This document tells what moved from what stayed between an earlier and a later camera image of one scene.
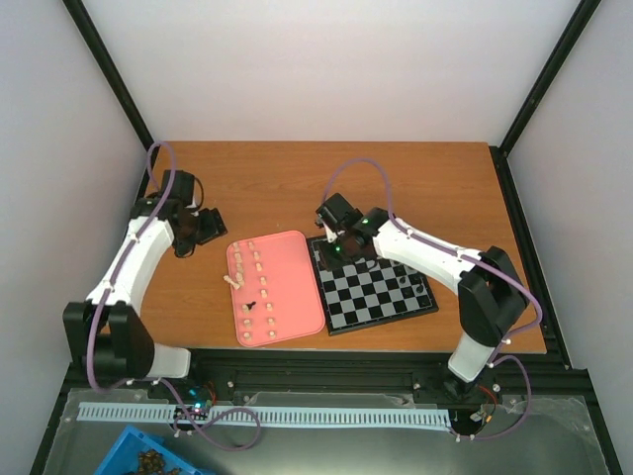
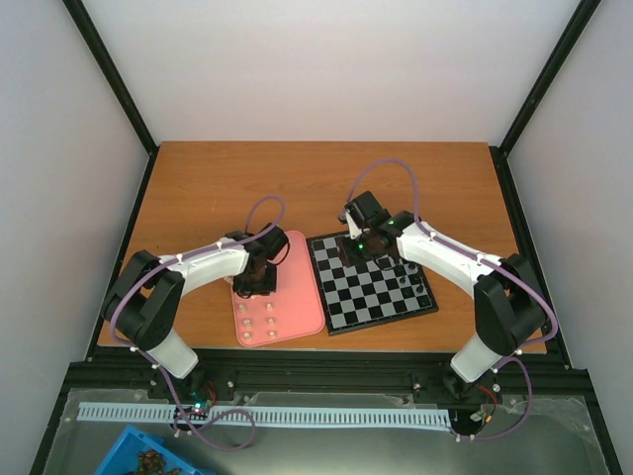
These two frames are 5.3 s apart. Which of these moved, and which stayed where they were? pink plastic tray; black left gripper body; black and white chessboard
Moved: black left gripper body
Stayed: black and white chessboard; pink plastic tray
